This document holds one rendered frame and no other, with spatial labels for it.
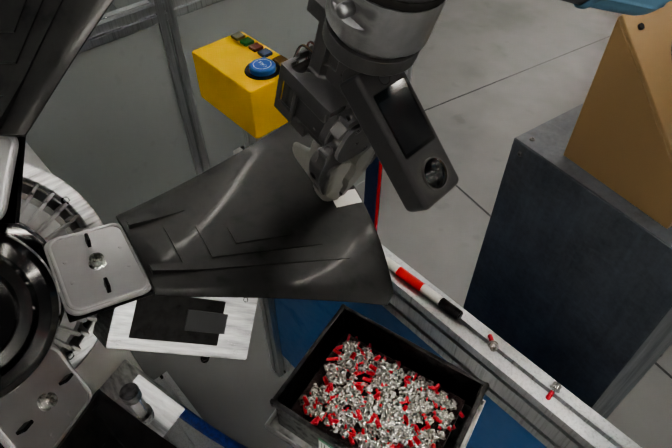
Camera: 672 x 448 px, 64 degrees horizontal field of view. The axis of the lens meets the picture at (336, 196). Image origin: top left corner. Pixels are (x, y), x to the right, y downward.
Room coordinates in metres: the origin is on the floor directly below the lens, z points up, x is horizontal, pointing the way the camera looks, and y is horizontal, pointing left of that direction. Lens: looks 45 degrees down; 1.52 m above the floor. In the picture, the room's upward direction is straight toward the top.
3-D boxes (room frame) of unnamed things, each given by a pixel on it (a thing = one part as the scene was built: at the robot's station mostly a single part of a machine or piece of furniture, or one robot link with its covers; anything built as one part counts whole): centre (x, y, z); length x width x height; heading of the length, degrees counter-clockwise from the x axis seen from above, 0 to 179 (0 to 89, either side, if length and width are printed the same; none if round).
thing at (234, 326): (0.34, 0.19, 0.98); 0.20 x 0.16 x 0.20; 43
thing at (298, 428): (0.29, -0.06, 0.84); 0.22 x 0.17 x 0.07; 57
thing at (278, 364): (0.77, 0.17, 0.39); 0.04 x 0.04 x 0.78; 43
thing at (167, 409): (0.26, 0.23, 0.91); 0.12 x 0.08 x 0.12; 43
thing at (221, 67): (0.75, 0.14, 1.02); 0.16 x 0.10 x 0.11; 43
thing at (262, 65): (0.71, 0.11, 1.08); 0.04 x 0.04 x 0.02
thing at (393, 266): (0.46, -0.12, 0.87); 0.14 x 0.01 x 0.01; 45
